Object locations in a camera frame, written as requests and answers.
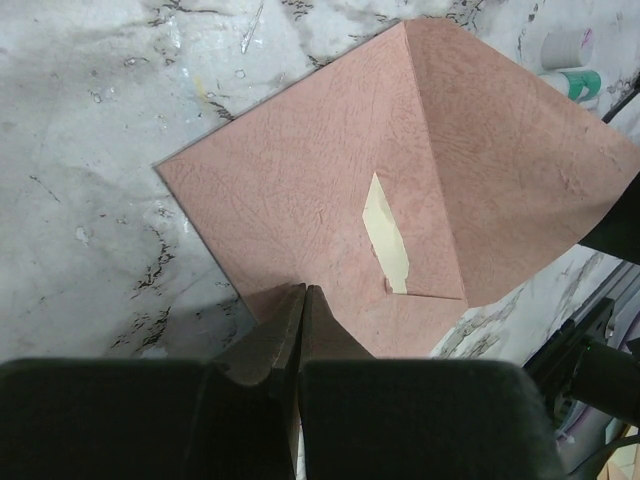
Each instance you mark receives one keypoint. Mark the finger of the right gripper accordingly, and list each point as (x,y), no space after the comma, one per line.
(617,232)

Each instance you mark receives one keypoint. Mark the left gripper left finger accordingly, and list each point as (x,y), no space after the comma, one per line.
(230,417)

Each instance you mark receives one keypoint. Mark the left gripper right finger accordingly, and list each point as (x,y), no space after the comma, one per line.
(368,418)

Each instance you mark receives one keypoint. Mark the pink paper envelope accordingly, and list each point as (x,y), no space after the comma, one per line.
(421,174)

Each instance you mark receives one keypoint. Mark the green white glue stick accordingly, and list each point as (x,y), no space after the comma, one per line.
(581,86)

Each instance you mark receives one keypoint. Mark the tan paper letter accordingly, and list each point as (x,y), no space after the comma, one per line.
(386,239)

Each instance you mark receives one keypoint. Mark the white glue stick cap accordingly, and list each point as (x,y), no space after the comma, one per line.
(567,49)

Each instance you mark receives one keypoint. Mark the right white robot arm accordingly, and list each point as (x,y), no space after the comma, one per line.
(588,370)

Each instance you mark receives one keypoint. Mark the red black screwdriver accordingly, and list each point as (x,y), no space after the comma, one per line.
(620,105)

